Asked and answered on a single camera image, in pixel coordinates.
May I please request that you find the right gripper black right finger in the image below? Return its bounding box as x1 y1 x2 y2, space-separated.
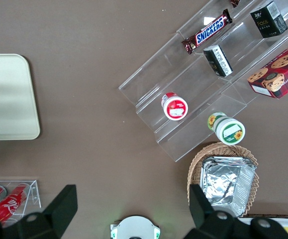
183 184 288 239

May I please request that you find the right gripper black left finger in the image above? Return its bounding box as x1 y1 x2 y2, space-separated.
0 184 79 239

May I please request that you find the aluminium foil tray stack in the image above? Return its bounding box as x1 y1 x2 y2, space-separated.
199 156 257 218

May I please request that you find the wicker basket holding foil trays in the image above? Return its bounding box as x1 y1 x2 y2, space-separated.
187 141 260 217

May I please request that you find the cream rectangular serving tray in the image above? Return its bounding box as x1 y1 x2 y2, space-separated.
0 53 41 141

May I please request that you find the clear acrylic bottle rack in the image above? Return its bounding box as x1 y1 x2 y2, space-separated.
0 179 42 225

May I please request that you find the white snack bin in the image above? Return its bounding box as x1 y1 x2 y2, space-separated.
238 213 288 239

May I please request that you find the green lidded sunflower cup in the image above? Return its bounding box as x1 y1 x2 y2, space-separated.
207 112 246 145

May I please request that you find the red lidded white cup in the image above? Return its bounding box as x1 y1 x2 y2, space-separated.
161 92 189 121

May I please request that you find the clear acrylic stepped shelf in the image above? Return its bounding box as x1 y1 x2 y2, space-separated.
118 0 288 163

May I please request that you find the small black carton box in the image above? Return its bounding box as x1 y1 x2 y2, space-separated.
203 44 234 78
250 0 288 39

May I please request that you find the red tartan cookie box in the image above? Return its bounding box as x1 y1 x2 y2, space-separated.
247 37 288 100

